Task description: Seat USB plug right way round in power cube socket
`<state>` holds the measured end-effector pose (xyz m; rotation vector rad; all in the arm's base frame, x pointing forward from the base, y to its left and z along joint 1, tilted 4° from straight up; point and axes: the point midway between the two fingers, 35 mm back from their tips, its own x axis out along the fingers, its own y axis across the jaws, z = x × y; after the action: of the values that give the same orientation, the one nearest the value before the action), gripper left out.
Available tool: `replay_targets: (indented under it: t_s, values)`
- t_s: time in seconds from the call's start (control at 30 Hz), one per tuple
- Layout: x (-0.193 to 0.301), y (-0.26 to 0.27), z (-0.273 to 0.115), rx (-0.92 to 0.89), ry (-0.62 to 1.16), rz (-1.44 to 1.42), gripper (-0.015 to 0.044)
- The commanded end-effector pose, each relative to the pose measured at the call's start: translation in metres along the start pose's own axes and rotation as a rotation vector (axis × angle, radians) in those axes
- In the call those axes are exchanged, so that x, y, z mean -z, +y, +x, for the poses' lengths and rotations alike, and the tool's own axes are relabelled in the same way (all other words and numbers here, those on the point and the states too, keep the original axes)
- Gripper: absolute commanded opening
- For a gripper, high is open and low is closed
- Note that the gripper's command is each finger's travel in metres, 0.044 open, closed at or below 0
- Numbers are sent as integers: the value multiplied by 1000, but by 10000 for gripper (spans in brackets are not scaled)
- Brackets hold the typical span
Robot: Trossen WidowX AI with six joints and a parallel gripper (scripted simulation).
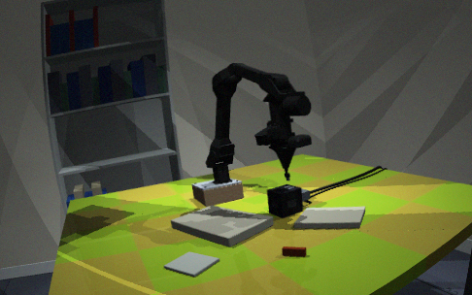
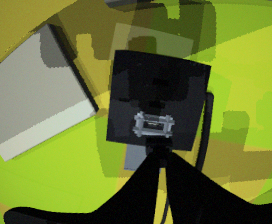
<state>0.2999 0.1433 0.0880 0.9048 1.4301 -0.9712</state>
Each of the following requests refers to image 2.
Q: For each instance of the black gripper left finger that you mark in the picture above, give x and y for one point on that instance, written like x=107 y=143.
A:
x=135 y=203

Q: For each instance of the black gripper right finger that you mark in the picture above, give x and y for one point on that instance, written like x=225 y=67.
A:
x=196 y=199

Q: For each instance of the grey flat slab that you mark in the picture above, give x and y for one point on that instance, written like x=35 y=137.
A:
x=117 y=3

